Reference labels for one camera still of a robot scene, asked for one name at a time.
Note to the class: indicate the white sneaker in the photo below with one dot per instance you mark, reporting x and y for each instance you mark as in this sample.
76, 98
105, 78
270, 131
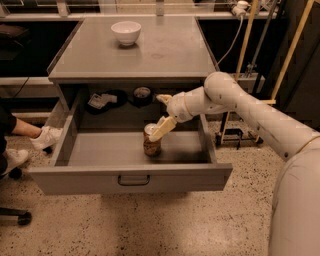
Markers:
47, 138
13, 158

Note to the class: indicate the white sneaker lower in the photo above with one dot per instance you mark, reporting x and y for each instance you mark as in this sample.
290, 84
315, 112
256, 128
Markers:
13, 158

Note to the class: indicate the black office chair base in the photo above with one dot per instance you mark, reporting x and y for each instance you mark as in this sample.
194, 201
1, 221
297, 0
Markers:
24, 217

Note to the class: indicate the black object on left shelf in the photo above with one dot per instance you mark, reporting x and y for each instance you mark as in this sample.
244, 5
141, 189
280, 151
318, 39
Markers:
13, 40

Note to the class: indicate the white power adapter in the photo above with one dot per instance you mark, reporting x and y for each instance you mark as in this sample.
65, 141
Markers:
239, 9

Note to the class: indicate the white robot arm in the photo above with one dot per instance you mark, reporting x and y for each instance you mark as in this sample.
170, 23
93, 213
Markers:
295, 220

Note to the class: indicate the black drawer handle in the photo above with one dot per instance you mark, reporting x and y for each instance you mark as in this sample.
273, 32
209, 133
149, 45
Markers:
124, 180

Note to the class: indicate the person's leg in black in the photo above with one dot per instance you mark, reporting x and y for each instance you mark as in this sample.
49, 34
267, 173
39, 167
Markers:
9, 124

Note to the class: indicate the black pouch with white labels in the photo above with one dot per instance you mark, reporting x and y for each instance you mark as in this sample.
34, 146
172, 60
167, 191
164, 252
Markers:
99, 103

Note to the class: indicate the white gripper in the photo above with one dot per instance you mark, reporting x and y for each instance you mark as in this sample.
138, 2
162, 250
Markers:
178, 106

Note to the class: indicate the grey open top drawer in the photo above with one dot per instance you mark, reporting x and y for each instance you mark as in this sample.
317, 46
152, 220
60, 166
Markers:
90, 162

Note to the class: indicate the grey metal cabinet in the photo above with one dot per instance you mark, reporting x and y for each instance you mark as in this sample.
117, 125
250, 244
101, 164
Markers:
169, 56

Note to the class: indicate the orange soda can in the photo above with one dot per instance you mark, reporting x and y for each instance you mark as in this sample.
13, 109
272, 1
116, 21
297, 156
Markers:
151, 149

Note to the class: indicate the white ceramic bowl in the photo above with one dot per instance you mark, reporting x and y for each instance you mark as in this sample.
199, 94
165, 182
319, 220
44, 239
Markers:
126, 32

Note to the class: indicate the white sneaker upper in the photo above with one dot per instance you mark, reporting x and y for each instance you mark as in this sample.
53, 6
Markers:
47, 138

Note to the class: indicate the black tape roll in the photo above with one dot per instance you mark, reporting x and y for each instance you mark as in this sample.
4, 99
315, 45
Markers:
142, 96

